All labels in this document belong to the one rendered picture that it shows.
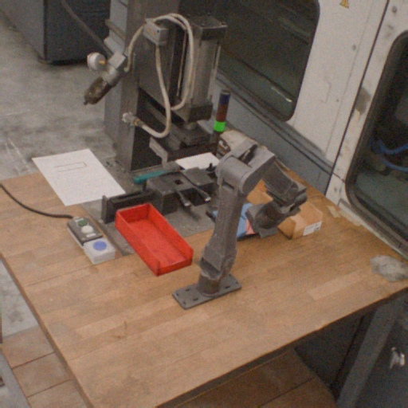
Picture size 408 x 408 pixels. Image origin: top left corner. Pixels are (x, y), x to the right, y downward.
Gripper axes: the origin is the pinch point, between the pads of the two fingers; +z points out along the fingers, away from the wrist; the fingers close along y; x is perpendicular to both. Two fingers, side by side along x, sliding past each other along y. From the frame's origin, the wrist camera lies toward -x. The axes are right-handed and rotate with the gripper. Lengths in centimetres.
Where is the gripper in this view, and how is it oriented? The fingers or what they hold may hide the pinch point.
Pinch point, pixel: (248, 231)
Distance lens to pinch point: 187.5
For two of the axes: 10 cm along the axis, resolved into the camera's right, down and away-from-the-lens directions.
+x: -8.2, 2.2, -5.4
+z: -4.1, 4.3, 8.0
